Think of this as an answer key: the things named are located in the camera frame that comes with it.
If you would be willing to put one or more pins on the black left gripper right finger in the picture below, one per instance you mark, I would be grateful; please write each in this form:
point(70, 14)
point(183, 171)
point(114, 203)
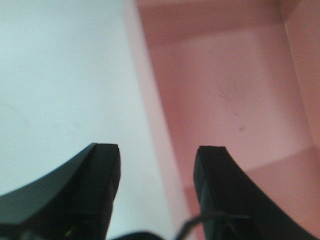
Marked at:
point(222, 186)

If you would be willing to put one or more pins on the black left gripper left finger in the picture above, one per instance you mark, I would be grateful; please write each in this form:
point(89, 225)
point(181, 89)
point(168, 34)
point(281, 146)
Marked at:
point(72, 202)

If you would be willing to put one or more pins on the pink plastic box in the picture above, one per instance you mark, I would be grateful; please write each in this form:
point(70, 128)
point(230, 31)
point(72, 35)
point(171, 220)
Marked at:
point(222, 73)

